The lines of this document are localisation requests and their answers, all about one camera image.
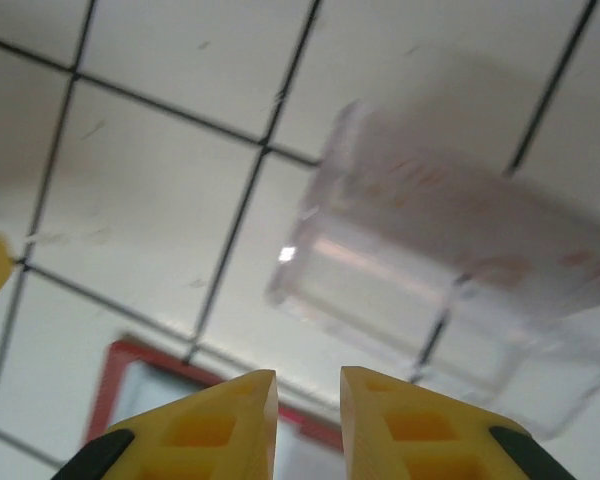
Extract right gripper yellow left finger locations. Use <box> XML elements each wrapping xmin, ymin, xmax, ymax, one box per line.
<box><xmin>54</xmin><ymin>369</ymin><xmax>280</xmax><ymax>480</ymax></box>

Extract clear acrylic card box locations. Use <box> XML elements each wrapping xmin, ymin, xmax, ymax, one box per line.
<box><xmin>263</xmin><ymin>97</ymin><xmax>600</xmax><ymax>444</ymax></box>

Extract red leather card holder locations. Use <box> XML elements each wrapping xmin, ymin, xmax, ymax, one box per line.
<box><xmin>83</xmin><ymin>338</ymin><xmax>345</xmax><ymax>454</ymax></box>

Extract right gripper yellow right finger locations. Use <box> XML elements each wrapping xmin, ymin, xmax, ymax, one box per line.
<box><xmin>339</xmin><ymin>366</ymin><xmax>569</xmax><ymax>480</ymax></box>

